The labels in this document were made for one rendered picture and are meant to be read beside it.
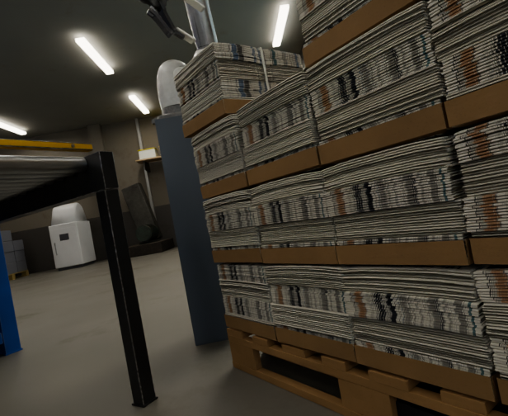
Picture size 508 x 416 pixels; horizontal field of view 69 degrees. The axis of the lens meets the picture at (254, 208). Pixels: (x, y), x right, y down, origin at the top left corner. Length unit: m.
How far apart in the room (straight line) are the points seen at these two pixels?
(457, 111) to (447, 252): 0.23
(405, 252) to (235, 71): 0.77
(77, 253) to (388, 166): 8.60
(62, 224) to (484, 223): 8.88
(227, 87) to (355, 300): 0.73
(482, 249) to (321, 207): 0.35
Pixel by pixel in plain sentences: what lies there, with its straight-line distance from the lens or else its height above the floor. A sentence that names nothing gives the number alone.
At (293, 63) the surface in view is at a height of 1.02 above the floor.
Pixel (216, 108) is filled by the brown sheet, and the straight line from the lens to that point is 1.19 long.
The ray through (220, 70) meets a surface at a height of 0.97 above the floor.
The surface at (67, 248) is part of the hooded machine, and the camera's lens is 9.18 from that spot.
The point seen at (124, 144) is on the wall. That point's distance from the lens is 10.12.
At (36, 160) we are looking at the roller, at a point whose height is 0.78.
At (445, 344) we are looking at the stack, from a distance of 0.79.
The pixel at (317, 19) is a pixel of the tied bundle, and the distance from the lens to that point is 0.92.
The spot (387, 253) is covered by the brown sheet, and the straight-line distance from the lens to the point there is 0.78.
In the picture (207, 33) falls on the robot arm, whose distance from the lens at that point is 1.75.
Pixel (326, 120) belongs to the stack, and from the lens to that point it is 0.85.
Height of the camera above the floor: 0.53
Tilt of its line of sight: level
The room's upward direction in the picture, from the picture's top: 10 degrees counter-clockwise
